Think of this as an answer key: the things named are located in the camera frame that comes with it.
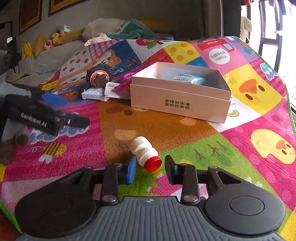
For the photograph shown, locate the white bottle red cap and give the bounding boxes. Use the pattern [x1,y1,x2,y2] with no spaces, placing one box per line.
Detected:
[129,137,162,173]

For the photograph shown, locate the white battery charger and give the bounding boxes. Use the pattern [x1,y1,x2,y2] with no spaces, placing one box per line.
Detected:
[81,88,109,102]

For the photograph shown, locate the white red card packet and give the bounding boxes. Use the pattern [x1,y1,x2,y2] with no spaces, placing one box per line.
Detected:
[104,82,130,99]

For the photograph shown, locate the black plush mouse toy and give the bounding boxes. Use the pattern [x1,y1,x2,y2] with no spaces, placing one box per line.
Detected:
[86,64,113,88]

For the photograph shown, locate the pink plastic toy strainer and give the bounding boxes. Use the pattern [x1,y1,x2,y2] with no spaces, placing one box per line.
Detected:
[114,72,135,93]

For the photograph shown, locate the yellow plush toys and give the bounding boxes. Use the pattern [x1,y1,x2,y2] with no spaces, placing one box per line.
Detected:
[21,25,84,59]

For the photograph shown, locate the pink white cloth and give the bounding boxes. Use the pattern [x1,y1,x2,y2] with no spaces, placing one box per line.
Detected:
[84,33,112,47]

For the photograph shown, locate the colourful cartoon play mat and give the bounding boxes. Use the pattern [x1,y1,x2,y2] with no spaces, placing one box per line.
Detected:
[1,37,295,240]

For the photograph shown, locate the pink cardboard box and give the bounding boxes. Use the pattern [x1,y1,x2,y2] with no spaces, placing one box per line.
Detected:
[130,62,231,123]

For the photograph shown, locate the beige cushion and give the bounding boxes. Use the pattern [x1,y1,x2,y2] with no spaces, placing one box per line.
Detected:
[81,18,125,40]

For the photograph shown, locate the framed picture gold border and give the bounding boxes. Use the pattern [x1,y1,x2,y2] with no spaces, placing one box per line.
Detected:
[19,0,42,34]

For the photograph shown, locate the blue white tissue packet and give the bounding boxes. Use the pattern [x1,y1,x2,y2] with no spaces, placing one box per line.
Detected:
[171,74,206,85]

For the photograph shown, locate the green blanket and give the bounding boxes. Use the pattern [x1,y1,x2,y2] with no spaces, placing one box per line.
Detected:
[106,19,174,40]

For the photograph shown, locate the yellow pillow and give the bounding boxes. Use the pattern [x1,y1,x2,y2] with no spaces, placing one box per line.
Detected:
[138,19,178,34]

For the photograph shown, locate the hanging beige cloth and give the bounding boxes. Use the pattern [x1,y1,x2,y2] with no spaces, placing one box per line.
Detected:
[240,16,252,41]

